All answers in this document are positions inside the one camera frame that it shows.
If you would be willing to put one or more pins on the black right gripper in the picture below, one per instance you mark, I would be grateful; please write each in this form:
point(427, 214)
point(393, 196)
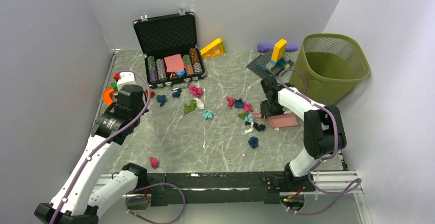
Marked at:
point(264, 113)

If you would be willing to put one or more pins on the pink dustpan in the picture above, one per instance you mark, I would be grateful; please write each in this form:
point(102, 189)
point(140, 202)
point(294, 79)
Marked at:
point(279, 121)

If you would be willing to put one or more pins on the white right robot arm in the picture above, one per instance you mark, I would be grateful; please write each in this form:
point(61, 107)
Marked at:
point(324, 134)

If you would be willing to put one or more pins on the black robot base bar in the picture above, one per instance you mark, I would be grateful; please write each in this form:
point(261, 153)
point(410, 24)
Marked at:
point(230, 187)

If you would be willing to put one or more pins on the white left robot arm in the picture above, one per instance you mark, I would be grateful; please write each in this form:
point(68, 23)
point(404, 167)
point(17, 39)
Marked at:
point(120, 119)

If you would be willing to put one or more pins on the black paper scrap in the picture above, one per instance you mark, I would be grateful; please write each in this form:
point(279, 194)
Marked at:
point(258, 127)

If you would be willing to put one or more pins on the light blue scrap right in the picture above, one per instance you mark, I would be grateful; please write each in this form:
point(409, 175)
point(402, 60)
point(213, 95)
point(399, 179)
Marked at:
point(250, 118)

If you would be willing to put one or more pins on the pink scrap centre right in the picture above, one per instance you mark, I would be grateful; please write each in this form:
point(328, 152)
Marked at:
point(247, 107)

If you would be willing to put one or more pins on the green paper scrap centre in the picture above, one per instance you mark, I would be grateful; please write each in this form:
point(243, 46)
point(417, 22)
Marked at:
point(243, 115)

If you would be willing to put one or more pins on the green paper scrap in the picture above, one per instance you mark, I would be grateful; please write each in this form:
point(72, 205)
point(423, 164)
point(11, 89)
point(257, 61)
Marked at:
point(190, 107)
point(243, 115)

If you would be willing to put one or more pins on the white twisted paper scrap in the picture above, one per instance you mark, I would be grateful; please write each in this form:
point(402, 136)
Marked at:
point(251, 129)

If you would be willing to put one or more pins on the dark blue scrap centre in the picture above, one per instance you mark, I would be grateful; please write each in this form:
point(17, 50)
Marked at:
point(239, 103)

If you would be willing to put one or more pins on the dark blue scrap lower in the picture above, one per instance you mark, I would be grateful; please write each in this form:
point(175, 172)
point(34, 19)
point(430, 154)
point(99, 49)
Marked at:
point(253, 142)

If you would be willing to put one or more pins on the pink scrap centre left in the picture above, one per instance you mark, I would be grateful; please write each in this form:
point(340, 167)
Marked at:
point(230, 101)

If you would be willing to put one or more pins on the grey brick baseplate model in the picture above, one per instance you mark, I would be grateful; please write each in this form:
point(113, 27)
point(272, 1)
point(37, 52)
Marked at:
point(263, 67)

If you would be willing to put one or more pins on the yellow orange brick tower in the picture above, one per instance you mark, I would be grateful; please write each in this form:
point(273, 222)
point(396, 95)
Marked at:
point(278, 52)

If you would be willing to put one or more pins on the purple cylinder toy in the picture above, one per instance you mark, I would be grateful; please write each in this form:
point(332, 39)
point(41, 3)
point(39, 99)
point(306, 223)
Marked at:
point(264, 47)

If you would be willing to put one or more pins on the light blue scrap on brush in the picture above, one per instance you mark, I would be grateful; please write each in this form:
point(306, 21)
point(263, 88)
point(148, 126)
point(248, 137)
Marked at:
point(208, 115)

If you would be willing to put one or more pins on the pink paper scrap by case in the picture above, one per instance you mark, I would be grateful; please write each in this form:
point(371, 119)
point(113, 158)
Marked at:
point(196, 91)

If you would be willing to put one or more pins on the green paper scrap left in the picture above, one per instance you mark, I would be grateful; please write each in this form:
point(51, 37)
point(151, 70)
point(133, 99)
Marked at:
point(190, 107)

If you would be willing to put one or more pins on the olive green waste basket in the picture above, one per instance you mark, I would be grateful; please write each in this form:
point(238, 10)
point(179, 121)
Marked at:
point(330, 66)

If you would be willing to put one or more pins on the yellow triangular toy block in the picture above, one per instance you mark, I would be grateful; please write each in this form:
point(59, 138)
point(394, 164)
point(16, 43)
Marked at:
point(213, 49)

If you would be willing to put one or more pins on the dark blue scrap by case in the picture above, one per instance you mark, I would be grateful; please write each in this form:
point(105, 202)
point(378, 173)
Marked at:
point(176, 93)

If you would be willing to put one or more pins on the pink playing card deck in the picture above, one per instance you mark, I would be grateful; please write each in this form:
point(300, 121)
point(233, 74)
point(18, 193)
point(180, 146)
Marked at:
point(174, 63)

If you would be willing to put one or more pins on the dark blue scrap far left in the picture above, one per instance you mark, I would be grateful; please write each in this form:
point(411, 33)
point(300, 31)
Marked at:
point(161, 99)

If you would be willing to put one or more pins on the black poker chip case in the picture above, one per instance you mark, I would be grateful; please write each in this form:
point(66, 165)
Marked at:
point(164, 36)

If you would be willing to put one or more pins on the pink paper scrap near edge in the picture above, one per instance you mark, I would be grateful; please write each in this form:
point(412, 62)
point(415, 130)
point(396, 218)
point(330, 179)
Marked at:
point(154, 162)

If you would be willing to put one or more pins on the green and blue toy bricks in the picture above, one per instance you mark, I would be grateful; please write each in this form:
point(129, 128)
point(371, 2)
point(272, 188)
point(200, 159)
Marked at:
point(114, 86)

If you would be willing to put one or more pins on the orange horseshoe toy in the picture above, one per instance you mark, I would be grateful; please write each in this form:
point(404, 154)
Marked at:
point(108, 95)

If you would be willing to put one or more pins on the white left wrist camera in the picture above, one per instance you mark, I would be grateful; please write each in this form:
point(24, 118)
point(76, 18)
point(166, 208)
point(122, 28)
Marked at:
point(124, 78)

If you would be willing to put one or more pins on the aluminium frame rail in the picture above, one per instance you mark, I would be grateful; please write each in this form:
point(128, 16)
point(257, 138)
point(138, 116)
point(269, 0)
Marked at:
point(102, 113)

